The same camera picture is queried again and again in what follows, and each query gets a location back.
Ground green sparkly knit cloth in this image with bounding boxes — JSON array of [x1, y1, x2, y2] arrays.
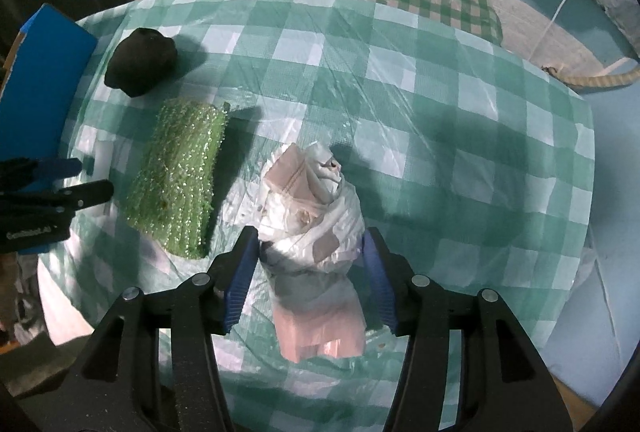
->
[[124, 98, 230, 260]]

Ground light green checkered tablecloth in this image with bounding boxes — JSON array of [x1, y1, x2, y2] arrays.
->
[[37, 0, 597, 432]]

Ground white pink cloth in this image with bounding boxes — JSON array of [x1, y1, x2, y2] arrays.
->
[[258, 143, 366, 363]]

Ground blue cardboard box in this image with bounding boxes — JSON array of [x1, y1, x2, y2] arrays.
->
[[1, 4, 98, 160]]

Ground braided rope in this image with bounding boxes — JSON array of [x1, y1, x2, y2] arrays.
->
[[541, 64, 640, 91]]

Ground black soft cloth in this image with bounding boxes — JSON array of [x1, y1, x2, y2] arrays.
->
[[104, 28, 178, 98]]

